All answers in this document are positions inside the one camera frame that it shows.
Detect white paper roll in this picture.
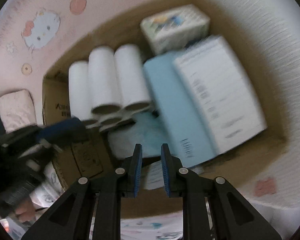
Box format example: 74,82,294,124
114,44,151,112
88,46,122,115
68,61,97,125

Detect blue white wipes pack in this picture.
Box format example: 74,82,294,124
108,112,170,159

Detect person's left hand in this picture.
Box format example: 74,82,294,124
15,197,36,223

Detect brown cardboard box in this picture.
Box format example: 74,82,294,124
42,0,288,209

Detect pink patterned pillow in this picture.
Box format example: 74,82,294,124
0,89,37,133

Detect white printed label paper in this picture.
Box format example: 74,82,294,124
141,161,164,190

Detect light blue box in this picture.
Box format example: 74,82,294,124
143,52,217,167

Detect pink Hello Kitty blanket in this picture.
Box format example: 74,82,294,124
0,0,300,240

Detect white spiral notebook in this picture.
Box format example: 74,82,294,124
173,36,267,154

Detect green cartoon tissue box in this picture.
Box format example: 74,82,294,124
140,4,210,55

